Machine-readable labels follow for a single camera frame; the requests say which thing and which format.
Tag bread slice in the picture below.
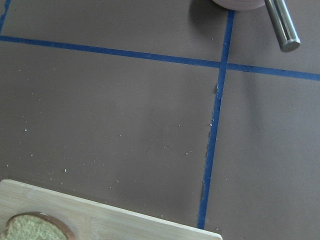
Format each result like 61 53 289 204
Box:
0 212 76 240

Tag wooden cutting board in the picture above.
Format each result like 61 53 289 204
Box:
0 179 222 240

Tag metal scoop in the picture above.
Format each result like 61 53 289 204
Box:
264 0 301 53

